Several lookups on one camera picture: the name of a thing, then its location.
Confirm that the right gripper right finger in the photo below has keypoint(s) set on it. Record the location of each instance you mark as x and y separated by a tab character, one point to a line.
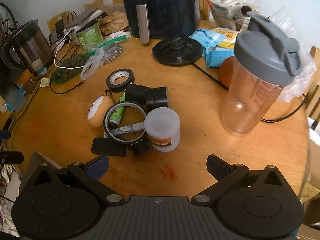
228	177

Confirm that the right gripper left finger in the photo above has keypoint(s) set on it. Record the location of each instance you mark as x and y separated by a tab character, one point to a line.
86	176

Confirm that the green hand cream tube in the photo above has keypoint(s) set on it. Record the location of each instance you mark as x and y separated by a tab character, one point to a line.
116	116

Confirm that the silver foil stick packet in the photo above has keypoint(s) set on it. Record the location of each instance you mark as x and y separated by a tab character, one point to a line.
129	129

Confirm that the white plastic jar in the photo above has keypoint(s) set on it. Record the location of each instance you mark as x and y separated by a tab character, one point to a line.
162	126

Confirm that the black electrical tape roll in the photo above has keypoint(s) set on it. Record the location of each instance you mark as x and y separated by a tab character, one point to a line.
118	80

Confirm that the black cylinder speaker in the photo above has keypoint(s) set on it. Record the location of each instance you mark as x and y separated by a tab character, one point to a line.
155	98

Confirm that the small black cylinder cap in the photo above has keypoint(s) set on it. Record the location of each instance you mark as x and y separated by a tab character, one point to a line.
136	93

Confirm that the small green tea sachet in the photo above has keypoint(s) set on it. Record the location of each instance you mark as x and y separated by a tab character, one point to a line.
45	82

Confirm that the green net bag of nuts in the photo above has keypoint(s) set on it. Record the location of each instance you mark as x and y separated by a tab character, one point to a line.
70	68

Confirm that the orange fruit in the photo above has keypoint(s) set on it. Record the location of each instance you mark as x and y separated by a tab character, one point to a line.
226	70

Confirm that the blue water bottle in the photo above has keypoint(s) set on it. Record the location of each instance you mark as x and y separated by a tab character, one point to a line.
11	94

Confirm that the clear plastic bag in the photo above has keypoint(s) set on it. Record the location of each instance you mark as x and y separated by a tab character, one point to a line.
302	62

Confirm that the wooden chair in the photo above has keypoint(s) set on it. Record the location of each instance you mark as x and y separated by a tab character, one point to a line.
312	105

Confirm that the blue wet wipes pack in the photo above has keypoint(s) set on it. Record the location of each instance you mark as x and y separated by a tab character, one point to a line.
216	56

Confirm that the clear shaker bottle grey lid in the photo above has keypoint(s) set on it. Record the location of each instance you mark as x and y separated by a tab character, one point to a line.
260	73

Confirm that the clear bag of seeds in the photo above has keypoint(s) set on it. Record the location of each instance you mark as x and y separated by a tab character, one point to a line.
106	53

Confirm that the black kettle base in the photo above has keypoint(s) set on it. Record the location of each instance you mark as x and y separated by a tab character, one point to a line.
175	52

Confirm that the green label can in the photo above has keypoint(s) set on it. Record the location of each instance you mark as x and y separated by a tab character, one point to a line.
90	36

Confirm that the blue snack packet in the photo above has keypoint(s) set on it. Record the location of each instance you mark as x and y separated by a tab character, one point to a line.
208	39

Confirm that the stainless electric kettle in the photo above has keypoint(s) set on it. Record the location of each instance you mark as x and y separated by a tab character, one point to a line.
27	48

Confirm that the yellow snack packet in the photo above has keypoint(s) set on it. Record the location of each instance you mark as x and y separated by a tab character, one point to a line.
230	37

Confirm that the container with foil roll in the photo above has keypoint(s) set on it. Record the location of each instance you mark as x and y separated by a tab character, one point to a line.
232	14

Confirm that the dark blue air fryer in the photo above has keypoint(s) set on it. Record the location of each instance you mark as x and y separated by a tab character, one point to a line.
162	18

